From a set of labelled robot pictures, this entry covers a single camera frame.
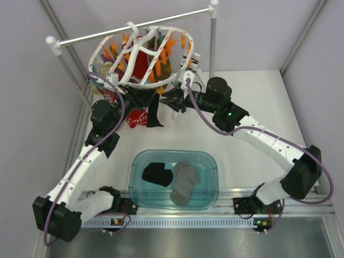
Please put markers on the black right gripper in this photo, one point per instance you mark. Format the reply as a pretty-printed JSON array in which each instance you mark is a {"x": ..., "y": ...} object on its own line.
[{"x": 174, "y": 99}]

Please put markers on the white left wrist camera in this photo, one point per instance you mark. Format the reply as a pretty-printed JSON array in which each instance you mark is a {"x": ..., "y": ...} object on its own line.
[{"x": 112, "y": 80}]

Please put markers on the grey sock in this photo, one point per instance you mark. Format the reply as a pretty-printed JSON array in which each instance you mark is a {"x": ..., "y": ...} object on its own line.
[{"x": 186, "y": 179}]

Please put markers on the white black striped sock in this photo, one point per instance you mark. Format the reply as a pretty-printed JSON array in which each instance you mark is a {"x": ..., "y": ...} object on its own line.
[{"x": 193, "y": 62}]

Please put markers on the white oval clip hanger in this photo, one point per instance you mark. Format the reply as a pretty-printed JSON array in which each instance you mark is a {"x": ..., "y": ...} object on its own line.
[{"x": 149, "y": 61}]

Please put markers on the teal transparent plastic tub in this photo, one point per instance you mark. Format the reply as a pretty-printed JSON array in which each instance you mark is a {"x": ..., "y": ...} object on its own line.
[{"x": 145, "y": 194}]

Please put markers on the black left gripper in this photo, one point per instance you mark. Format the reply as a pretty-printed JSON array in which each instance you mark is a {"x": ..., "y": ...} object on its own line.
[{"x": 141, "y": 97}]

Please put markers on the white drying rack stand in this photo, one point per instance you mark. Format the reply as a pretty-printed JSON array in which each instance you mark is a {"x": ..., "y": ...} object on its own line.
[{"x": 56, "y": 46}]

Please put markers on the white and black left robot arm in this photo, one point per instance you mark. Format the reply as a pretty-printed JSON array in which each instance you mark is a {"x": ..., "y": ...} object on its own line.
[{"x": 61, "y": 213}]

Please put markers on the red patterned sock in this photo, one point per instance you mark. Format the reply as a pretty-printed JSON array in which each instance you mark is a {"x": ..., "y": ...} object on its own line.
[{"x": 137, "y": 118}]

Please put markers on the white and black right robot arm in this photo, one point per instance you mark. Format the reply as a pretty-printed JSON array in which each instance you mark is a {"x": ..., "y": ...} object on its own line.
[{"x": 301, "y": 165}]

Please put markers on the olive green sock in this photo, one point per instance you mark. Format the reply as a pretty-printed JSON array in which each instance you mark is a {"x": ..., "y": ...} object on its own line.
[{"x": 165, "y": 68}]

